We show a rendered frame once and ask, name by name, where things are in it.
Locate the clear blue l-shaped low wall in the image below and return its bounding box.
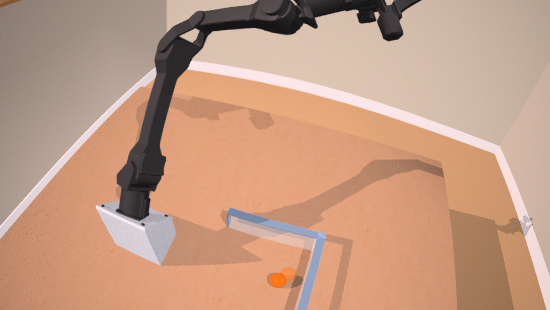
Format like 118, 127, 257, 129
226, 207, 326, 310

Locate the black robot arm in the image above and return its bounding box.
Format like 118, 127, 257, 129
116, 0, 340, 221

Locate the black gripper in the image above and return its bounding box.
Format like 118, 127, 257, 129
338, 0, 421, 42

